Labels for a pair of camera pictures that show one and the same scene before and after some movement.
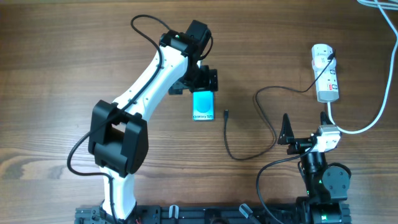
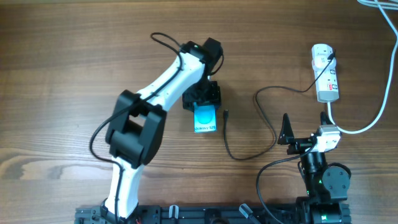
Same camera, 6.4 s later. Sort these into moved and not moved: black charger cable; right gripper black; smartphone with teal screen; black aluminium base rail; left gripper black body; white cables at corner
Moved: left gripper black body; smartphone with teal screen
Not moved: right gripper black; black aluminium base rail; white cables at corner; black charger cable
